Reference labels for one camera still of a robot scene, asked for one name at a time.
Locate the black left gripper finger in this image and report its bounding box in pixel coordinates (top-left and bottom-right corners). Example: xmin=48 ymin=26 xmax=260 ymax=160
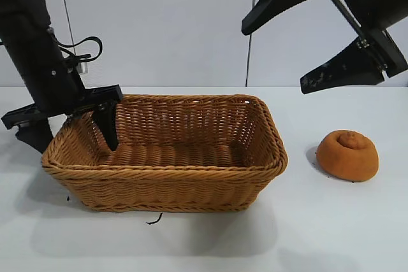
xmin=15 ymin=118 xmax=54 ymax=155
xmin=91 ymin=101 xmax=119 ymax=152

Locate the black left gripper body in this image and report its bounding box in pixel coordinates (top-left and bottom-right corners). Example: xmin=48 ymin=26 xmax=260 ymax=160
xmin=0 ymin=25 xmax=124 ymax=131

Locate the wrinkled orange fruit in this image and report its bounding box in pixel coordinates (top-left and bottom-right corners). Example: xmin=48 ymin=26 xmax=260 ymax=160
xmin=316 ymin=129 xmax=381 ymax=183

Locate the brown woven wicker basket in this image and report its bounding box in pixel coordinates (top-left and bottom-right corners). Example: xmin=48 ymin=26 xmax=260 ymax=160
xmin=41 ymin=93 xmax=289 ymax=214

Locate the long curled black thread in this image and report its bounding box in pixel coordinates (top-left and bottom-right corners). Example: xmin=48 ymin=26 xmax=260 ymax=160
xmin=145 ymin=211 xmax=164 ymax=225

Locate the small left wrist camera module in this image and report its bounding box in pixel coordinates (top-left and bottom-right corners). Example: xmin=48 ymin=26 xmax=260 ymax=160
xmin=65 ymin=54 xmax=89 ymax=75

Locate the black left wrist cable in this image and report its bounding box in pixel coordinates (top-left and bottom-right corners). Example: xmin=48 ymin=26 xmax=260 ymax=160
xmin=50 ymin=36 xmax=103 ymax=62

